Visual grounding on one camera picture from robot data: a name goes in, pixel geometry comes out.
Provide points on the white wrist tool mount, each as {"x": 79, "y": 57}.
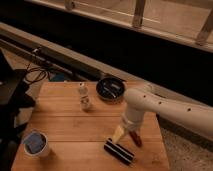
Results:
{"x": 128, "y": 123}

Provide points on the red chili pepper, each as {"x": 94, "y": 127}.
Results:
{"x": 136, "y": 138}

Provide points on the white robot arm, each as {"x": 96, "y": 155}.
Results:
{"x": 140, "y": 99}

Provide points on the black white striped block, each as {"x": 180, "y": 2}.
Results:
{"x": 119, "y": 152}

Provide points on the black round bowl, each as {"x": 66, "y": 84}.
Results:
{"x": 110, "y": 89}

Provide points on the small clear plastic bottle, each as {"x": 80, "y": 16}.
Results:
{"x": 84, "y": 98}

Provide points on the black equipment at left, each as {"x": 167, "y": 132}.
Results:
{"x": 12, "y": 97}

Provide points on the wooden railing frame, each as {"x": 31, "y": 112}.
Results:
{"x": 187, "y": 22}

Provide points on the grey metal rail beam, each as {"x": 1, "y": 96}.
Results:
{"x": 177, "y": 71}

